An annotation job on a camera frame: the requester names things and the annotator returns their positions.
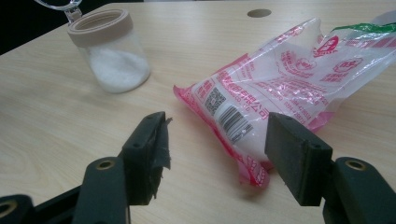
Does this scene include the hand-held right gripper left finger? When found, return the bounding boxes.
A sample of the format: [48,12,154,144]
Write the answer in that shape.
[119,110,173,207]

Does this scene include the pink printed plastic bag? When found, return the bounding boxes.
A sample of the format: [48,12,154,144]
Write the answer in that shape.
[173,9,396,189]

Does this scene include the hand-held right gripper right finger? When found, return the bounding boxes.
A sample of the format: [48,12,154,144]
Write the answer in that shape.
[263,111,334,208]

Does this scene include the clear jar with beige rim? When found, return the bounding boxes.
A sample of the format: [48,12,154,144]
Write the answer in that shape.
[33,0,152,94]

